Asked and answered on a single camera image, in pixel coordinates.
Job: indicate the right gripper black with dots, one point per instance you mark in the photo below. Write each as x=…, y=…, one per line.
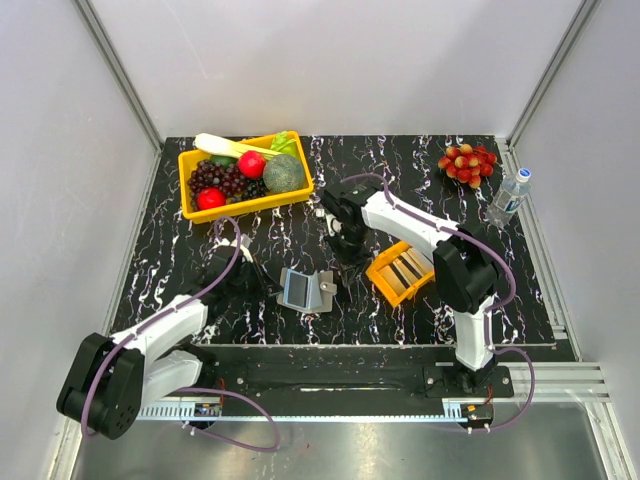
x=350, y=260

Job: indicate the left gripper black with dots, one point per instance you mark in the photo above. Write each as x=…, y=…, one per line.
x=265, y=284

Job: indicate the small yellow card bin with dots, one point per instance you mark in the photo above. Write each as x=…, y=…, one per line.
x=383, y=259

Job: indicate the stack of credit cards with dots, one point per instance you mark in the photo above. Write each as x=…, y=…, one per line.
x=404, y=271

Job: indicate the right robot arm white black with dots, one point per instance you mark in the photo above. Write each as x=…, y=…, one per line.
x=471, y=278

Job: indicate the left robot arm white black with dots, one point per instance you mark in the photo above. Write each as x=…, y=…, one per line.
x=113, y=379

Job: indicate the red apple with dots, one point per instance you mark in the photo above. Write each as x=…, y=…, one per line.
x=210, y=198

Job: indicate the dark grape bunch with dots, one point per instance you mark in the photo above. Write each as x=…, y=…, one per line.
x=254, y=189

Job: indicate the purple grape bunch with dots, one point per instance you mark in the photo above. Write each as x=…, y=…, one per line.
x=223, y=176

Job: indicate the green melon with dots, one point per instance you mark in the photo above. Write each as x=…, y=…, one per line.
x=283, y=173

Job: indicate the red pomegranate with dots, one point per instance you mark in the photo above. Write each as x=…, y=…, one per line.
x=251, y=164

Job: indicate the green avocado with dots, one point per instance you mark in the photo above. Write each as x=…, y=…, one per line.
x=222, y=161

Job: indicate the large yellow fruit bin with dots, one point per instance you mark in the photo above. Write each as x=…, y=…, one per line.
x=187, y=163

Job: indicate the white green leek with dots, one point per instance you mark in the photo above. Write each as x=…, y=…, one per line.
x=216, y=145

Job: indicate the green lettuce leaf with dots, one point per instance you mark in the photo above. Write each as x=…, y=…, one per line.
x=284, y=144

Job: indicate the red lychee bunch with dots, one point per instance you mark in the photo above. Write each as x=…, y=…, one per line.
x=468, y=165

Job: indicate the clear water bottle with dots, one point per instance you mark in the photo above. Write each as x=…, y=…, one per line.
x=512, y=192

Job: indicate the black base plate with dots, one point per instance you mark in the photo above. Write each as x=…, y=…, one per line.
x=347, y=381

